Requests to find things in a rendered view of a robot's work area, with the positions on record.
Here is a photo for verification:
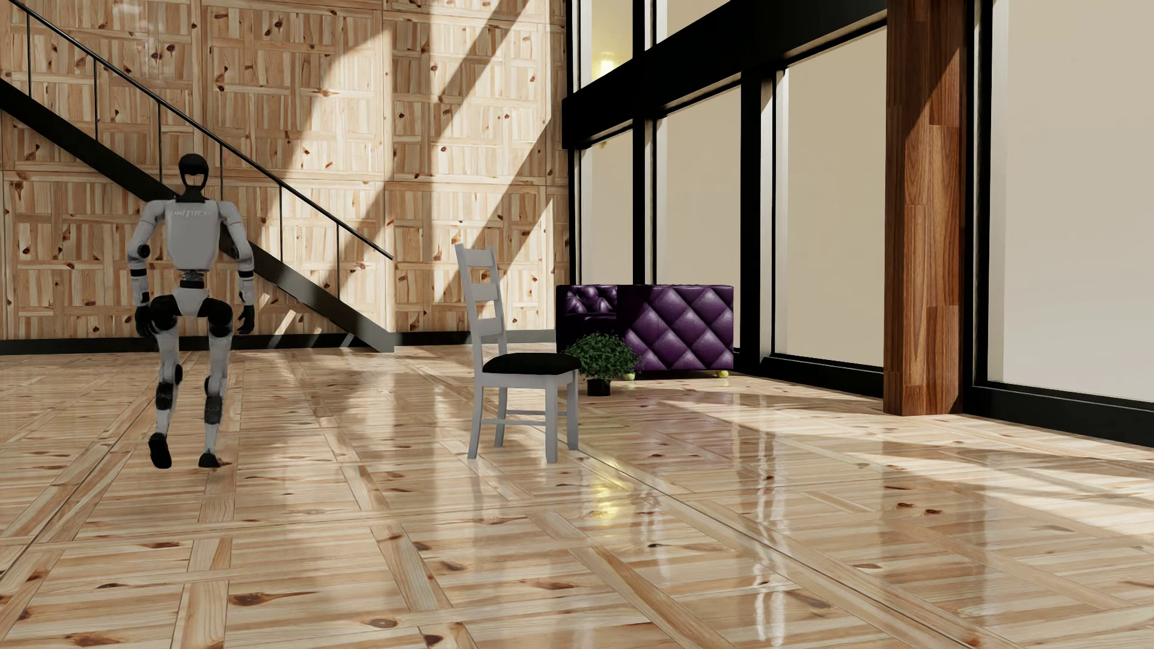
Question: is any black robot head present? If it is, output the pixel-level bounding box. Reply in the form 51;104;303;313
177;153;211;202

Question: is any black window frame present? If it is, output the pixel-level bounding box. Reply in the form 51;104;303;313
561;0;1154;449

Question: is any black staircase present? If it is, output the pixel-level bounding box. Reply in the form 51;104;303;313
0;78;398;353

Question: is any green potted plant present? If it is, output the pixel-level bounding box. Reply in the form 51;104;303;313
564;332;642;398

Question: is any white black robot leg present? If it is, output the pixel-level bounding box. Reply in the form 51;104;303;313
147;294;187;471
197;296;236;470

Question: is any white black left robot leg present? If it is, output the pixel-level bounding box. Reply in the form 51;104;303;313
197;296;236;470

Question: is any brown wooden pillar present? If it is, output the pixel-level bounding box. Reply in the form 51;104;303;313
882;0;966;418

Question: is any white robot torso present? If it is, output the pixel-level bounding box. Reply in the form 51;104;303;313
161;198;225;317

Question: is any purple tufted leather sofa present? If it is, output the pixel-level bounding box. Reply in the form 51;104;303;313
555;284;735;379

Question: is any black stair handrail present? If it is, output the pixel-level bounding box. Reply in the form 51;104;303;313
7;0;395;299

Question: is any grey chair with black seat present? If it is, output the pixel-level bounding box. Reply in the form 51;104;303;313
454;243;584;465

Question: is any white black right robot leg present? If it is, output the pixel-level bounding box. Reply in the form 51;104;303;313
147;294;187;471

